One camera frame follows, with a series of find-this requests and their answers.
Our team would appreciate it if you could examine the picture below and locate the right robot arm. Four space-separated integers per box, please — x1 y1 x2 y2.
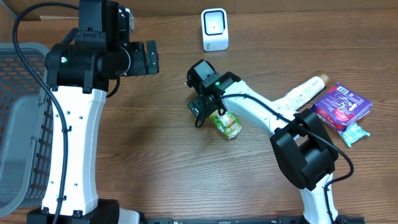
186 59 354 223

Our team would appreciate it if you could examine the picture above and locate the green drink carton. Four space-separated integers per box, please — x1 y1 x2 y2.
209 111 242 139

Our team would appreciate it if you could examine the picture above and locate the red purple snack pack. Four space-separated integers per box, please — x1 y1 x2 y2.
311 82 373 133

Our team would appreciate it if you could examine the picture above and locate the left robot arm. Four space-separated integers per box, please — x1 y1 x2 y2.
27 0 159 224

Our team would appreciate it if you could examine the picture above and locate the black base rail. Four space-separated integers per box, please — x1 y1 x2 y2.
141 216 308 224

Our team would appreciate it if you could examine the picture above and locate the white barcode scanner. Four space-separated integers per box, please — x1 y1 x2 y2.
201 8 229 52

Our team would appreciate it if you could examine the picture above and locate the teal snack packet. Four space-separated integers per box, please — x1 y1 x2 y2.
340 123 370 147

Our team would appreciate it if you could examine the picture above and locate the grey plastic mesh basket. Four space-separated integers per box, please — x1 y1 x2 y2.
1 43 53 217

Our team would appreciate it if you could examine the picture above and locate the white tube gold cap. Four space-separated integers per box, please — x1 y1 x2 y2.
273 73 330 111

